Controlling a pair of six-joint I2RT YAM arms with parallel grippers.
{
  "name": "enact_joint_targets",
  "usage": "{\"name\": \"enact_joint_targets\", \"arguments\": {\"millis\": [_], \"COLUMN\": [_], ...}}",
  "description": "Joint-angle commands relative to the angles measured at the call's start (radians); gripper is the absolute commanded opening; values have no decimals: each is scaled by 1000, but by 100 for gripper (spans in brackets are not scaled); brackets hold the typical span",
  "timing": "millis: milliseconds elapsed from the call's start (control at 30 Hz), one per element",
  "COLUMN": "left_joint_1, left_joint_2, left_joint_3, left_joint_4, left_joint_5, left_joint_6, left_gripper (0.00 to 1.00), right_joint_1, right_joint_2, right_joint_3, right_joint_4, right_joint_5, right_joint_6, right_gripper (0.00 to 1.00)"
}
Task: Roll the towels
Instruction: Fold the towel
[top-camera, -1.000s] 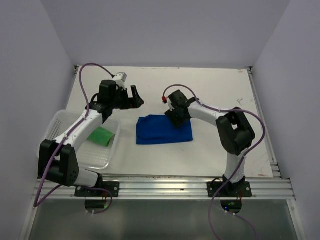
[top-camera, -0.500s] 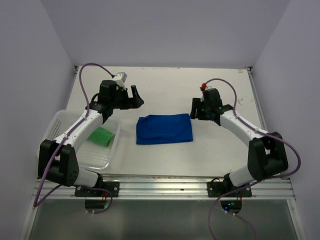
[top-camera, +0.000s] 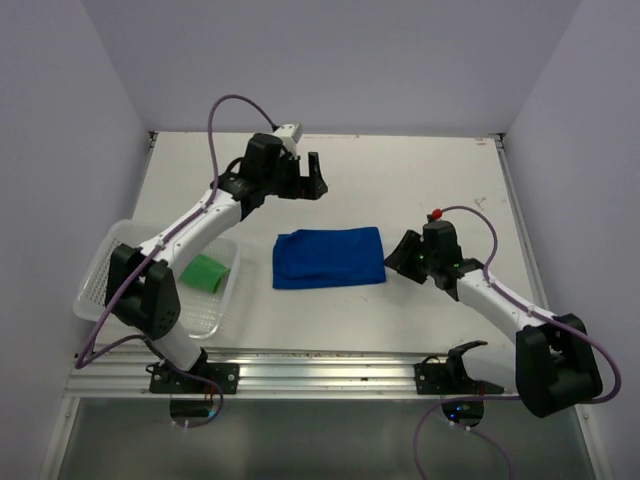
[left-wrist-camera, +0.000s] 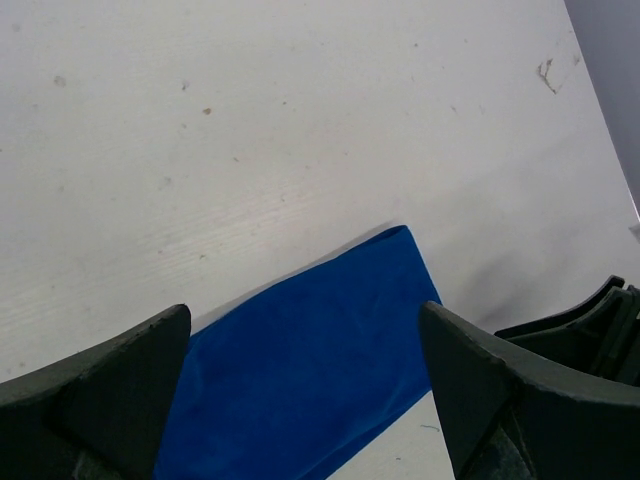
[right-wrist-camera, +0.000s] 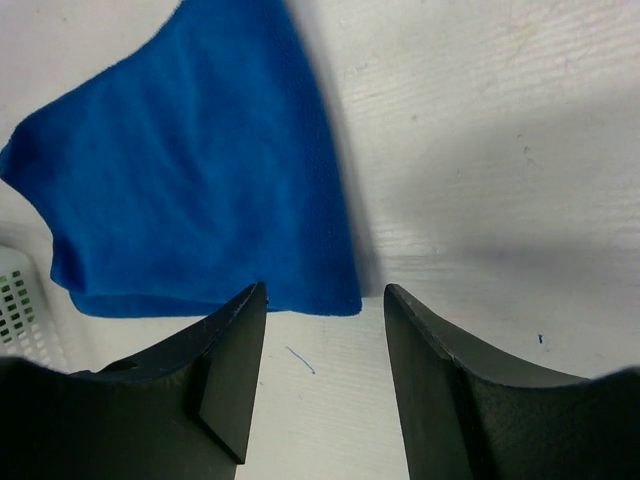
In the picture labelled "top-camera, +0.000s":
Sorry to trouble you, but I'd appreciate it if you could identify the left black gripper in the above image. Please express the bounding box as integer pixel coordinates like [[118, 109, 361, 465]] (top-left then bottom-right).
[[263, 152, 327, 201]]

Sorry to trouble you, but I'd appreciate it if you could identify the blue microfiber towel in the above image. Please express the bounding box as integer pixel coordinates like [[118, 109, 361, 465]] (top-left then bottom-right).
[[272, 226, 386, 290]]

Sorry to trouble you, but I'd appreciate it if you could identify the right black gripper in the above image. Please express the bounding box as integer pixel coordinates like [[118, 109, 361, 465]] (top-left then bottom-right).
[[382, 230, 438, 284]]

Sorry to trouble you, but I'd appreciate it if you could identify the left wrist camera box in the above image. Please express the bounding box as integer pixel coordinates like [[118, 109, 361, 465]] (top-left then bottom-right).
[[273, 123, 303, 149]]

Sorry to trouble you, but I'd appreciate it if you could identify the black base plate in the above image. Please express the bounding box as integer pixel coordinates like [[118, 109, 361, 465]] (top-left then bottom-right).
[[414, 363, 505, 396], [145, 363, 240, 395]]

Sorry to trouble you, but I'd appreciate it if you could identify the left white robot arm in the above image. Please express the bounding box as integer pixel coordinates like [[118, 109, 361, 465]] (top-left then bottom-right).
[[105, 133, 328, 393]]

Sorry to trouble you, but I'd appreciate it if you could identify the clear plastic basket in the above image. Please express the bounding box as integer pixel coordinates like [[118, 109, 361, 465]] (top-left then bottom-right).
[[73, 219, 241, 340]]

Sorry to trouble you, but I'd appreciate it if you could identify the green microfiber towel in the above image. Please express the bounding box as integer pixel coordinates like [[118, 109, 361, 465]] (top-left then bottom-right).
[[180, 254, 230, 294]]

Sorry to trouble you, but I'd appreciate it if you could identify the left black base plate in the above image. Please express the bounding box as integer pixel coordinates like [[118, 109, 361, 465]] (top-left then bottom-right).
[[145, 363, 240, 395]]

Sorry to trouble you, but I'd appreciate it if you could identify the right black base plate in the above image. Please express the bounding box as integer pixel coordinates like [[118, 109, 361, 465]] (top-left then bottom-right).
[[414, 363, 505, 396]]

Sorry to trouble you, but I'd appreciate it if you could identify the aluminium mounting rail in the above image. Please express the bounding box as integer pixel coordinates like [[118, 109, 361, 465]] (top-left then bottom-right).
[[63, 352, 531, 399]]

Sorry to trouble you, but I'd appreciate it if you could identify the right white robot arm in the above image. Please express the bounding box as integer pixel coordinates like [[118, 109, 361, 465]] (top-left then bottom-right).
[[384, 221, 603, 418]]

